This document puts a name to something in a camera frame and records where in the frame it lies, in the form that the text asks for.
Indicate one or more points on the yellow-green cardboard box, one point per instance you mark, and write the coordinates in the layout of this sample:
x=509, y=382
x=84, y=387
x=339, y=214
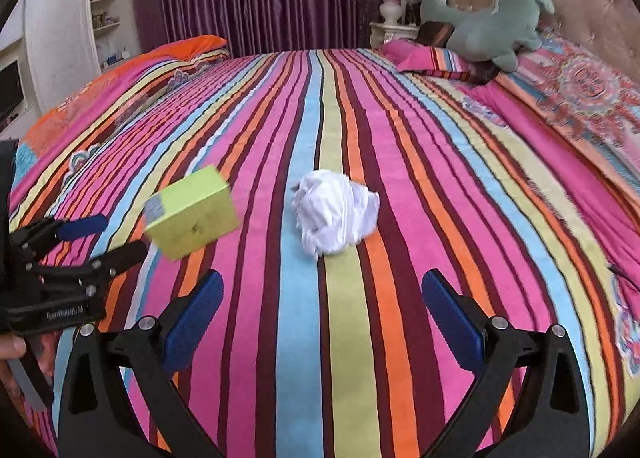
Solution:
x=192, y=215

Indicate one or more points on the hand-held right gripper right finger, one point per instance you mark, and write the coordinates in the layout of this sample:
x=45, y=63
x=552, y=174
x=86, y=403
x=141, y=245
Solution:
x=450, y=318

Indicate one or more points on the white ornate nightstand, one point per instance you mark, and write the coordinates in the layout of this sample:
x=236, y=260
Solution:
x=395, y=33

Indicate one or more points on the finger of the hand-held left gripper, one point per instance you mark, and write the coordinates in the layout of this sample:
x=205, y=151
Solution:
x=82, y=227
x=120, y=255

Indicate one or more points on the white cabinet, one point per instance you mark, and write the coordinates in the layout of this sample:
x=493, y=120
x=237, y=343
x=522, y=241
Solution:
x=60, y=28

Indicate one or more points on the white plastic bag bundle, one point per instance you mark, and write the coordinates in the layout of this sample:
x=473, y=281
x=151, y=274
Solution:
x=332, y=215

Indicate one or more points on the striped colourful blanket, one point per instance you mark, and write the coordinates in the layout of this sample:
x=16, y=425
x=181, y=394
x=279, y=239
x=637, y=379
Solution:
x=350, y=138

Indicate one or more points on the person's left hand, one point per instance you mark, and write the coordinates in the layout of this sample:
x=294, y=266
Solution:
x=11, y=345

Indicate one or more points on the black television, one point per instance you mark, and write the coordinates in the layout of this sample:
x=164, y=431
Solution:
x=10, y=91

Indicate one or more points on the white vase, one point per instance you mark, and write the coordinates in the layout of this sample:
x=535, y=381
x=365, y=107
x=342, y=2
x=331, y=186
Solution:
x=391, y=11

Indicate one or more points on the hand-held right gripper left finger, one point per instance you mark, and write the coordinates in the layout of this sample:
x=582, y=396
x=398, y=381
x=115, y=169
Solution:
x=197, y=318

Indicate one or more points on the green plush toy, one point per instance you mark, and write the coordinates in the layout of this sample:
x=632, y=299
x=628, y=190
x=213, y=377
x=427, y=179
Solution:
x=492, y=23

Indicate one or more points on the striped pink pillow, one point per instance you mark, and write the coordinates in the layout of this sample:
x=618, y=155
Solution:
x=430, y=61

